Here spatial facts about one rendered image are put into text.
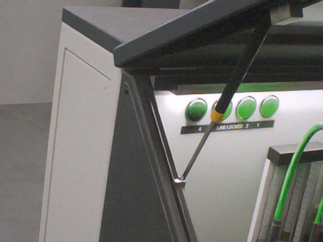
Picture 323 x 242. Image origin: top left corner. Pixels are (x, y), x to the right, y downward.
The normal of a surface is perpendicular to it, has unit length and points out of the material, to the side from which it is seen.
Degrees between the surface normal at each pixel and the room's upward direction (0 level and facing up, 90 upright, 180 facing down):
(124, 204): 90
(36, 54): 90
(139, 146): 90
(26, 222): 0
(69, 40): 90
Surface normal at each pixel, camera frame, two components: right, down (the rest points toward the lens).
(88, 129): -0.85, 0.05
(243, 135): 0.50, 0.37
